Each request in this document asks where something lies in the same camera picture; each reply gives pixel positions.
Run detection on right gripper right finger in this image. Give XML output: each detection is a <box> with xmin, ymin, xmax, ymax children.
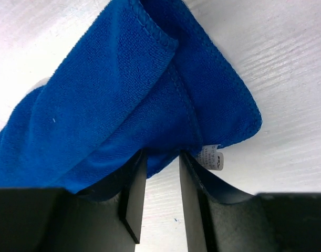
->
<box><xmin>179</xmin><ymin>151</ymin><xmax>281</xmax><ymax>251</ymax></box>

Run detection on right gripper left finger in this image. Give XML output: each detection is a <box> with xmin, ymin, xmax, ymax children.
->
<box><xmin>44</xmin><ymin>150</ymin><xmax>147</xmax><ymax>251</ymax></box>

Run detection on blue towel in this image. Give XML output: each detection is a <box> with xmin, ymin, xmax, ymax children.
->
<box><xmin>0</xmin><ymin>1</ymin><xmax>262</xmax><ymax>193</ymax></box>

